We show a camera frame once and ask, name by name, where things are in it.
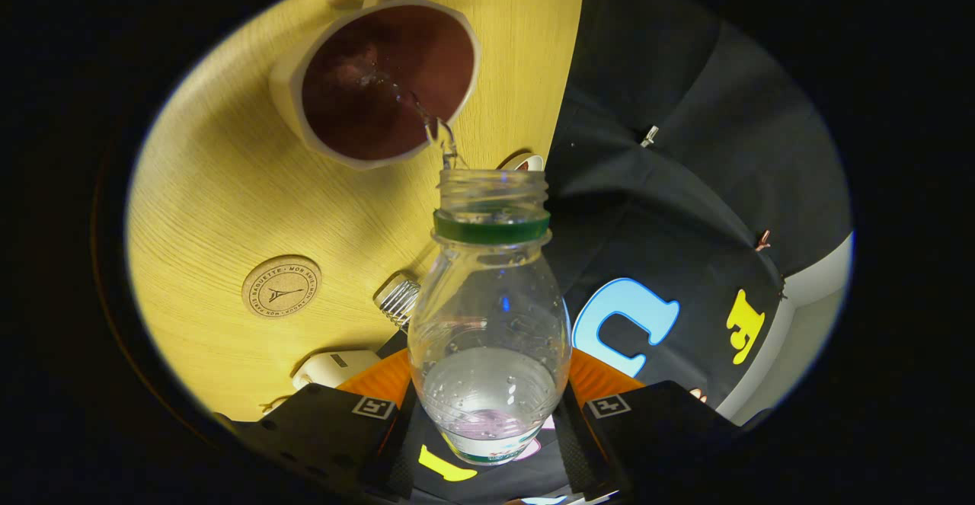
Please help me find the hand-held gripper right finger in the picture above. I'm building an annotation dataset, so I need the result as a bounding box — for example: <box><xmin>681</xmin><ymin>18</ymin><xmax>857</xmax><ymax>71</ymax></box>
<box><xmin>554</xmin><ymin>349</ymin><xmax>743</xmax><ymax>500</ymax></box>

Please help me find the wooden table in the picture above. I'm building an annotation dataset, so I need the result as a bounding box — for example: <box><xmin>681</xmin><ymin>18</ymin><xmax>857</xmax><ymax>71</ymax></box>
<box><xmin>126</xmin><ymin>0</ymin><xmax>586</xmax><ymax>423</ymax></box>

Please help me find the white toaster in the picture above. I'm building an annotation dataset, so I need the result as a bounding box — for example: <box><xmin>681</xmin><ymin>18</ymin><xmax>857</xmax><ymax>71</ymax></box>
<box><xmin>292</xmin><ymin>349</ymin><xmax>382</xmax><ymax>392</ymax></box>

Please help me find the black backdrop cloth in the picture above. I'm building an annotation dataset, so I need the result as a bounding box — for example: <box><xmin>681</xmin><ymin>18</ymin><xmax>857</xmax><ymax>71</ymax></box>
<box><xmin>381</xmin><ymin>0</ymin><xmax>854</xmax><ymax>505</ymax></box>

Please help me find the beige cup with wooden handle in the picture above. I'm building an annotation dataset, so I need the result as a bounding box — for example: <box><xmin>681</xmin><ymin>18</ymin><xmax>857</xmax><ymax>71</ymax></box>
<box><xmin>268</xmin><ymin>0</ymin><xmax>482</xmax><ymax>171</ymax></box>

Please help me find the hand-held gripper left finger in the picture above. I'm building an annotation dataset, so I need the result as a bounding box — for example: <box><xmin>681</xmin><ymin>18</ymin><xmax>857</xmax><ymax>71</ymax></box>
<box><xmin>217</xmin><ymin>349</ymin><xmax>416</xmax><ymax>500</ymax></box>

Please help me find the clear plastic juice bottle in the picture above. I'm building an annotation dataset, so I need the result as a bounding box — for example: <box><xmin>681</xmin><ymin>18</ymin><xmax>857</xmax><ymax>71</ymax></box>
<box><xmin>408</xmin><ymin>168</ymin><xmax>574</xmax><ymax>466</ymax></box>

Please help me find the round cork coaster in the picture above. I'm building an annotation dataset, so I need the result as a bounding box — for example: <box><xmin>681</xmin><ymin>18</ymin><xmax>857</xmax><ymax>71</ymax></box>
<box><xmin>241</xmin><ymin>254</ymin><xmax>323</xmax><ymax>319</ymax></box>

